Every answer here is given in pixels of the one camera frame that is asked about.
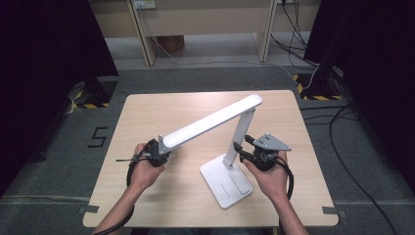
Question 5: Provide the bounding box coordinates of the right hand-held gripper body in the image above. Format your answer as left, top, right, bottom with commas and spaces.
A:
249, 132, 293, 172

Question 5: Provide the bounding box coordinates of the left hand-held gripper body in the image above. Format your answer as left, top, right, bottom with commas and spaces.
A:
144, 134, 171, 168

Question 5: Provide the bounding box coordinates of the white desk lamp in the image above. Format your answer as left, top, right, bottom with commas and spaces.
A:
161, 93, 263, 210

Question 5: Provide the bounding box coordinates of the person's left hand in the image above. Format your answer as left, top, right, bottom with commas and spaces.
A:
128, 142, 166, 192

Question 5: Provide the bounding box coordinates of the person's right hand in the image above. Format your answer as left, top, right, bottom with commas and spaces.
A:
242, 150, 290, 202

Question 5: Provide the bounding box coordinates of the black stand base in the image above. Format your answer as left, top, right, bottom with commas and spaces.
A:
293, 63, 345, 102
73, 76, 118, 110

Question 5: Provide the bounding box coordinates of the grey tape piece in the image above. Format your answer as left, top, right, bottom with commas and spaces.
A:
78, 205, 100, 214
322, 206, 347, 219

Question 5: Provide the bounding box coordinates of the brown cardboard box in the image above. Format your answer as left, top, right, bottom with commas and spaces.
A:
156, 34, 186, 55

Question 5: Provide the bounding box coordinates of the black curtain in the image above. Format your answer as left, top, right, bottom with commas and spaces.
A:
303, 0, 415, 194
0, 0, 118, 197

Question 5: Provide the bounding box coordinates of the right hand-held gripper black cable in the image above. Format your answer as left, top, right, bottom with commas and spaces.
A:
273, 156, 295, 201

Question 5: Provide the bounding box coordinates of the thin black floor cable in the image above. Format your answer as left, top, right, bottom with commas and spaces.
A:
301, 111, 360, 126
299, 103, 353, 112

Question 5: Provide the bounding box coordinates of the long black floor cable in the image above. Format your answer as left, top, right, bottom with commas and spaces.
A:
328, 104, 399, 235

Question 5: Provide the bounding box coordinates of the white floor cable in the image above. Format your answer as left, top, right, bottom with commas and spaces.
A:
138, 6, 320, 91

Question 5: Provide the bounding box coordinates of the black hanging cable bundle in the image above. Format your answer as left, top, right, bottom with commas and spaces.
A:
270, 0, 319, 70

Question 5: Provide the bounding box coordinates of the white wall socket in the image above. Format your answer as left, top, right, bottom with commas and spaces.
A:
132, 0, 157, 10

